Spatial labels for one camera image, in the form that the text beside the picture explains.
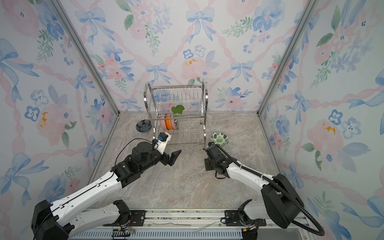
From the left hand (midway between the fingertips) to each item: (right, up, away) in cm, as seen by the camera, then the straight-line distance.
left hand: (174, 144), depth 73 cm
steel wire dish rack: (-18, +30, +43) cm, 56 cm away
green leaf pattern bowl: (+27, +1, +31) cm, 41 cm away
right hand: (+18, -11, +16) cm, 27 cm away
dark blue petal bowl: (-27, +10, +37) cm, 46 cm away
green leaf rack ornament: (+1, +19, +12) cm, 22 cm away
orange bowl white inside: (-8, +11, +25) cm, 29 cm away
